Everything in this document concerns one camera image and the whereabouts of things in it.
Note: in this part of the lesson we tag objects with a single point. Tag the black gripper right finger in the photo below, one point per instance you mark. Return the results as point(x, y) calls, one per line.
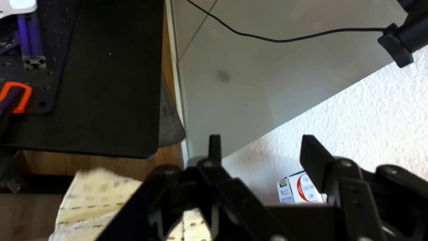
point(389, 204)

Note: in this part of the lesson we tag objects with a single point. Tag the white striped towel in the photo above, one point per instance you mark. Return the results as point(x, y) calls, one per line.
point(96, 198)

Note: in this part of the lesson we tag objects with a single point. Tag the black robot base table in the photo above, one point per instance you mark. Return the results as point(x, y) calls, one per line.
point(100, 92)

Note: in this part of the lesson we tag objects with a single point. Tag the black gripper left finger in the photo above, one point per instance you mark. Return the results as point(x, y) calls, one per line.
point(228, 207)

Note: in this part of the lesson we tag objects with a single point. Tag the orange clamp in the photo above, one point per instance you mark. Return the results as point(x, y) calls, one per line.
point(15, 97)

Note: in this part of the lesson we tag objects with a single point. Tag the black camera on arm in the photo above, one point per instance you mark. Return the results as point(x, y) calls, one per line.
point(402, 42)

